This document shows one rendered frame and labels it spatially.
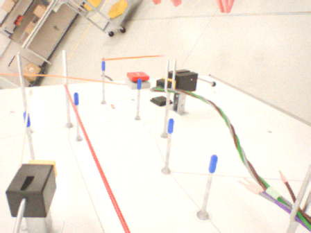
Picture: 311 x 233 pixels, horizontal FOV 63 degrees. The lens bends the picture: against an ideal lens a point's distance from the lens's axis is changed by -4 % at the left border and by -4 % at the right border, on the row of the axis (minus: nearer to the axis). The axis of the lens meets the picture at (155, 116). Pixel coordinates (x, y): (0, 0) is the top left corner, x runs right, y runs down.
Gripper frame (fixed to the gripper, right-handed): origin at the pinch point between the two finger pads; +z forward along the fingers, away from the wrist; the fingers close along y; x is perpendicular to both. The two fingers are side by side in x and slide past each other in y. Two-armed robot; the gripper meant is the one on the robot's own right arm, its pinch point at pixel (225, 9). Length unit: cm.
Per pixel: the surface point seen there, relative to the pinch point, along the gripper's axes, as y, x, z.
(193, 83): 1.9, -12.2, 13.6
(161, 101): -4.8, -16.1, 18.9
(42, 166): 16, -47, 7
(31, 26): -744, 121, 101
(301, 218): 35.3, -34.1, 7.6
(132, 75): -18.6, -14.5, 16.6
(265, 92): -45, 104, 71
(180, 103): 0.8, -15.2, 17.7
